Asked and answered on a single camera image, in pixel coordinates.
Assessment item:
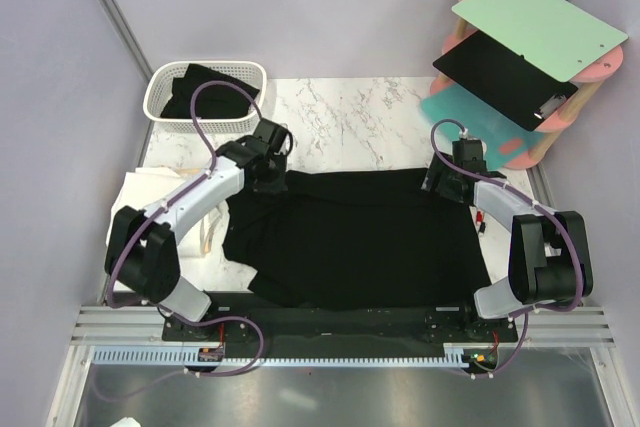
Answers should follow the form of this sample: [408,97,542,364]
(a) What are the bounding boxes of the green mint board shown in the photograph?
[452,0,628,82]

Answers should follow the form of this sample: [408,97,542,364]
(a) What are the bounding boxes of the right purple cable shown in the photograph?
[430,119,589,381]

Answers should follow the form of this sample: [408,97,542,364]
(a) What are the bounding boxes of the folded white t shirt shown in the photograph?
[106,167,228,241]

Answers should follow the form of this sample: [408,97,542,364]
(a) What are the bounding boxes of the white slotted cable duct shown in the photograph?
[92,345,468,368]

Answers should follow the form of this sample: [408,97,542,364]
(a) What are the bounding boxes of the black clipboard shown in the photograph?
[433,31,578,131]

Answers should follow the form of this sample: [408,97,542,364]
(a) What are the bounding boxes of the white paper scrap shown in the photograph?
[110,417,141,427]

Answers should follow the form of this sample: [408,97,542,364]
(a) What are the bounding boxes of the black t shirt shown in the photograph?
[223,169,490,310]

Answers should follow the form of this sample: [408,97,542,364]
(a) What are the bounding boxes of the teal cutting board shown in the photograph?
[421,84,544,170]

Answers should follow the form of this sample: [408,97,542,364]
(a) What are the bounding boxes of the white plastic laundry basket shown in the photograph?
[143,60,267,134]

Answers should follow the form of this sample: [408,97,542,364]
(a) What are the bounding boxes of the black t shirts in basket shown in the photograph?
[160,64,260,119]

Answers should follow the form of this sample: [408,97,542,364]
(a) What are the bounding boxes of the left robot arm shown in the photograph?
[104,119,293,340]

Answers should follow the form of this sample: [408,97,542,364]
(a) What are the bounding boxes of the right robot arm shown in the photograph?
[423,139,594,341]

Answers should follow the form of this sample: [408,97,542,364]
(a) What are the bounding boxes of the pink wooden shelf rack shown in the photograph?
[421,0,628,170]

